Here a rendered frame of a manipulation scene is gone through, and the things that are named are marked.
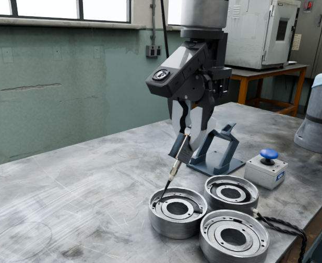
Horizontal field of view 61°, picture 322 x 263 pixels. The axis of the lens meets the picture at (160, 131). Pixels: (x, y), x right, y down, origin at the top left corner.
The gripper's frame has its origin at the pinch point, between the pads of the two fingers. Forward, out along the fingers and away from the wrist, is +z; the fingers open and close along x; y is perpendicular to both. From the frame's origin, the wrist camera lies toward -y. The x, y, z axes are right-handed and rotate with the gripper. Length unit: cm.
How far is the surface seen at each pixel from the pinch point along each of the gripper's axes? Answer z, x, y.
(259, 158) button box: 8.7, -4.6, 22.8
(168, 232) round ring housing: 11.5, -5.6, -9.7
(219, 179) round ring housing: 9.9, -2.8, 8.9
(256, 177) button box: 11.5, -6.5, 18.7
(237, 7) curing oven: -40, 119, 208
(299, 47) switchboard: -1, 117, 378
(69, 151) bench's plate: 13.0, 36.8, -5.5
